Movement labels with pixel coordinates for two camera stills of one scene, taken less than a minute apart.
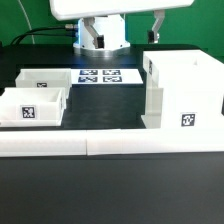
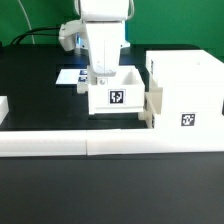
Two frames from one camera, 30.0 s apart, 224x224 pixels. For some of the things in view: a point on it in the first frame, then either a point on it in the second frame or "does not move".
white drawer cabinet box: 185,90 does not move
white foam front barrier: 92,142 does not move
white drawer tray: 45,78 to 125,92
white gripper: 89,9 to 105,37
